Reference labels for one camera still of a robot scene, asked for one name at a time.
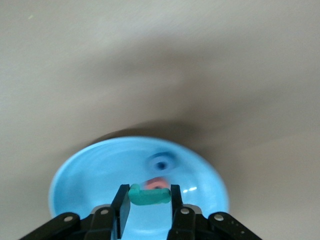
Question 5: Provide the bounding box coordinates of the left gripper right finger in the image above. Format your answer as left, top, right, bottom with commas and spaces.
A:
166, 184, 264, 240

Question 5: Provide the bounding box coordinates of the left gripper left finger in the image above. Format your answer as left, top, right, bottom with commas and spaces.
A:
19, 184, 132, 240

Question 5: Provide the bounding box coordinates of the teal foam letter r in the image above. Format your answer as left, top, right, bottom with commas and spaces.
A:
128, 183, 172, 207

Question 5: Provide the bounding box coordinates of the pink foam letter p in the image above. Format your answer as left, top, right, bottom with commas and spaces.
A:
144, 176, 169, 191

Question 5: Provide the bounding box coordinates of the blue foam letter o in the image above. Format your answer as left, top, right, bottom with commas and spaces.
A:
146, 151, 177, 174

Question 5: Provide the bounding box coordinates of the blue plate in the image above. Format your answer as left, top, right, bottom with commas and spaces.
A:
48, 135, 230, 240

